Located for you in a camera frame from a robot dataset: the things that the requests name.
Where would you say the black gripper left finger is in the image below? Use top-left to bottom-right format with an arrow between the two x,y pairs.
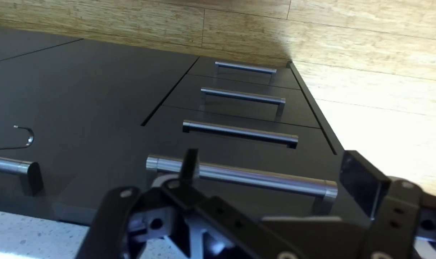
76,148 -> 295,259

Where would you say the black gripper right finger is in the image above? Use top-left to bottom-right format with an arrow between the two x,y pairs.
339,149 -> 436,259

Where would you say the dark drawer with steel handle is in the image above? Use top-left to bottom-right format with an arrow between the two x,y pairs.
50,120 -> 373,227
190,56 -> 305,90
165,76 -> 322,129
142,105 -> 338,155

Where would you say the thin metal hook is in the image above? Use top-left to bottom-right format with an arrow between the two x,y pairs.
11,123 -> 36,148

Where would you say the dark kitchen base cabinet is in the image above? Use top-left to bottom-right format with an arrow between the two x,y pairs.
0,25 -> 347,213

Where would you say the steel cabinet door handle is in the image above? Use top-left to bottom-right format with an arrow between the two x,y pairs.
0,154 -> 44,195

